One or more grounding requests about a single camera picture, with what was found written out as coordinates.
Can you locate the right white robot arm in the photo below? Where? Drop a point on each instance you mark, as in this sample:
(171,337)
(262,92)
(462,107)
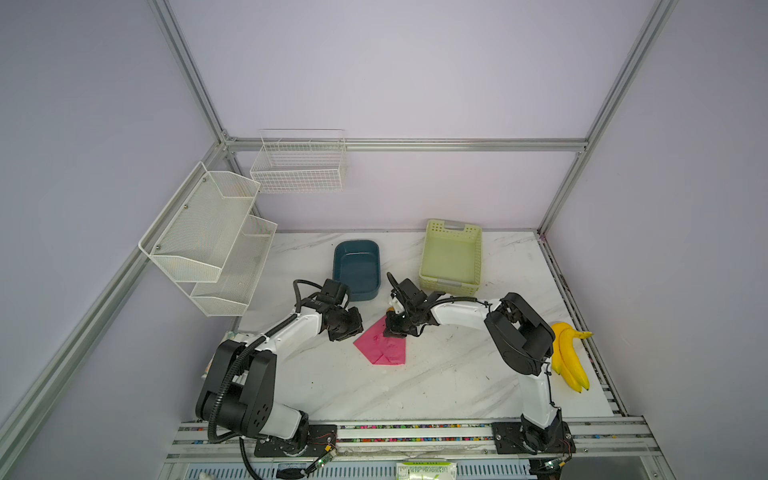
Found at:
(524,341)

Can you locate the aluminium frame profile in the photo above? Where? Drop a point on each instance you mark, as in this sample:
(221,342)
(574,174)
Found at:
(24,423)

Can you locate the pink paper napkin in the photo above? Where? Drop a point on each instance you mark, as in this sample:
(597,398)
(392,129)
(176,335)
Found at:
(380,349)

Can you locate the light green plastic basket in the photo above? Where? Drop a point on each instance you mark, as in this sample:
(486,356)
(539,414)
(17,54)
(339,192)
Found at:
(451,258)

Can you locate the yellow bananas bunch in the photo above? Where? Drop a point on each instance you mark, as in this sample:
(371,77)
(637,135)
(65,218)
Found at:
(565,361)

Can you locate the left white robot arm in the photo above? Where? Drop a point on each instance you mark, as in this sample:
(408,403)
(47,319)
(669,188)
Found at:
(237,399)

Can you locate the white wire basket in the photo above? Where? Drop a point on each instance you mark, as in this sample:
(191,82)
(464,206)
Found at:
(300,161)

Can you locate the teal plastic oval tub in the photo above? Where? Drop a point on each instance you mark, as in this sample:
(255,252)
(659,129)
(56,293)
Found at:
(356,264)

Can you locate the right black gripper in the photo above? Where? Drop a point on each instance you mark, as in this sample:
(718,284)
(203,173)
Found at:
(392,331)

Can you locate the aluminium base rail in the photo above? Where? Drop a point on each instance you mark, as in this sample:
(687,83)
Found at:
(588,448)

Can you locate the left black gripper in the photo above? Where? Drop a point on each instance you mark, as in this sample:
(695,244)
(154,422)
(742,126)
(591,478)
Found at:
(355,326)

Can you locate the white perforated metal shelf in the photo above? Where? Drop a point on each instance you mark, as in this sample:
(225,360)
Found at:
(210,242)

